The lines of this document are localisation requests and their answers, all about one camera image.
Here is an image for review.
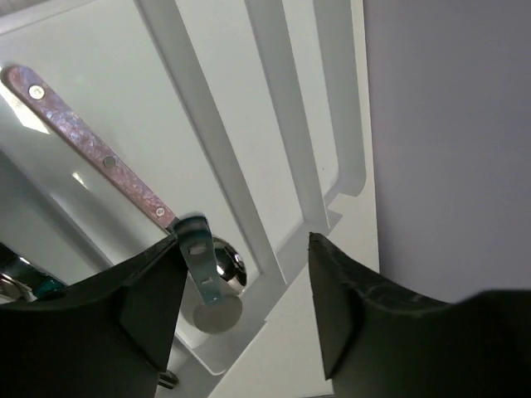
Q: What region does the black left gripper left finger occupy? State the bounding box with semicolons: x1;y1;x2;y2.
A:
1;236;186;397

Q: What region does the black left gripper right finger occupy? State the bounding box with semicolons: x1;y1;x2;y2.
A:
308;233;530;397

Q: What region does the green handled spoon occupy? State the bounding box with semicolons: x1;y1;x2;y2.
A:
173;214;248;334

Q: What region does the green handled fork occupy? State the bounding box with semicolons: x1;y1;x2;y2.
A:
1;243;66;304

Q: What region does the pink handled spoon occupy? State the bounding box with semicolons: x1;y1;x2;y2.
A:
0;64;248;291

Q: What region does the white cutlery tray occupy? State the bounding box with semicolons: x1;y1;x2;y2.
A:
1;1;378;397

